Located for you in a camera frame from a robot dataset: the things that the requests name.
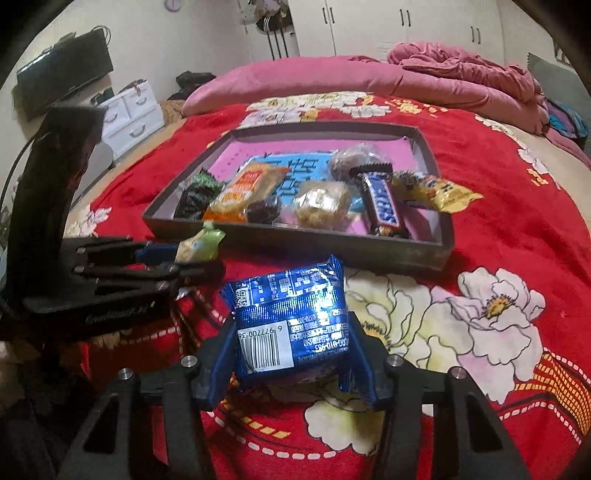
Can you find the hanging dark clothes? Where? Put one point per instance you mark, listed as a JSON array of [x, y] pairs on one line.
[[274, 27]]

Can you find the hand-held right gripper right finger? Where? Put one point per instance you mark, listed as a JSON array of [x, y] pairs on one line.
[[369, 378]]

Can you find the dark cardboard box tray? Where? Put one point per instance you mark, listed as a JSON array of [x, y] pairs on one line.
[[323, 249]]

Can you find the pink book with blue label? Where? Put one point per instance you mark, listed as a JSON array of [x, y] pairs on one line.
[[240, 154]]

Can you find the brown fuzzy cloth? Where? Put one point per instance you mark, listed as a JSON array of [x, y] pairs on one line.
[[173, 110]]

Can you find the light green snack packet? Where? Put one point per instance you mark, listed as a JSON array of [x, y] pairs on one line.
[[201, 244]]

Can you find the pink crumpled blanket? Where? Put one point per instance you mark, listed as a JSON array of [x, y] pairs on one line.
[[461, 64]]

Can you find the white wardrobe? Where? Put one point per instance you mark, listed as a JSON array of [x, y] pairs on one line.
[[369, 23]]

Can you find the brown chocolate bar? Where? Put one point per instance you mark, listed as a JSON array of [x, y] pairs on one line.
[[383, 205]]

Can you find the dark brown candy packet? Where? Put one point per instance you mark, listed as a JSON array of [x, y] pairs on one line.
[[263, 210]]

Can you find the round wall clock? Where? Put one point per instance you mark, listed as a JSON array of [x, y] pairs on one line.
[[172, 4]]

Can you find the clear packet with yellowish filling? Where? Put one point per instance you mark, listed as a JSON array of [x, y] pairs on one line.
[[318, 207]]

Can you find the black clothes pile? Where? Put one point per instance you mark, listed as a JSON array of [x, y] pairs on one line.
[[194, 83]]

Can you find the grey padded headboard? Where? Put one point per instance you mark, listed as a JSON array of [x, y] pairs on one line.
[[563, 78]]

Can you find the pink cloth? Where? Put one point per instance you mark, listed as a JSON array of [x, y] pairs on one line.
[[568, 145]]

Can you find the orange snack packet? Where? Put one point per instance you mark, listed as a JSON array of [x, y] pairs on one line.
[[244, 191]]

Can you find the blue biscuit packet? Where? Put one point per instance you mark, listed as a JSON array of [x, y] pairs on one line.
[[277, 314]]

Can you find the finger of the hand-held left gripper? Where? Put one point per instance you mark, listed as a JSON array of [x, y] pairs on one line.
[[198, 276], [157, 253]]

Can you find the clear packet with round cake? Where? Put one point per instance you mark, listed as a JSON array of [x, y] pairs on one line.
[[351, 161]]

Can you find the pink quilt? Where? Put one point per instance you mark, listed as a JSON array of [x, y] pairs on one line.
[[277, 78]]

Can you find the black flat television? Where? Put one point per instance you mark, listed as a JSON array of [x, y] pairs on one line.
[[64, 74]]

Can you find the colourful striped cloth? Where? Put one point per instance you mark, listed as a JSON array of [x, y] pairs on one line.
[[565, 117]]

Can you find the dark green black snack packet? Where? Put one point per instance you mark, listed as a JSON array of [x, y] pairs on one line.
[[194, 201]]

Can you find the white drawer cabinet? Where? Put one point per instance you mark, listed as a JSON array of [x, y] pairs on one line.
[[134, 115]]

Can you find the yellow snack packet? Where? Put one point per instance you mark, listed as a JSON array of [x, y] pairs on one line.
[[443, 191]]

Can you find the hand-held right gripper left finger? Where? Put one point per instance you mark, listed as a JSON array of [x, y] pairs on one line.
[[217, 369]]

